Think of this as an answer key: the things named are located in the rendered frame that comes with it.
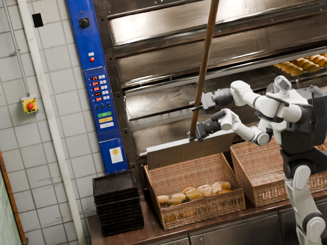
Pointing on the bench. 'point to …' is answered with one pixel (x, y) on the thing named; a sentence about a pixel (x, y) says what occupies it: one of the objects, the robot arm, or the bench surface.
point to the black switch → (84, 22)
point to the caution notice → (116, 155)
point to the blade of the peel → (189, 149)
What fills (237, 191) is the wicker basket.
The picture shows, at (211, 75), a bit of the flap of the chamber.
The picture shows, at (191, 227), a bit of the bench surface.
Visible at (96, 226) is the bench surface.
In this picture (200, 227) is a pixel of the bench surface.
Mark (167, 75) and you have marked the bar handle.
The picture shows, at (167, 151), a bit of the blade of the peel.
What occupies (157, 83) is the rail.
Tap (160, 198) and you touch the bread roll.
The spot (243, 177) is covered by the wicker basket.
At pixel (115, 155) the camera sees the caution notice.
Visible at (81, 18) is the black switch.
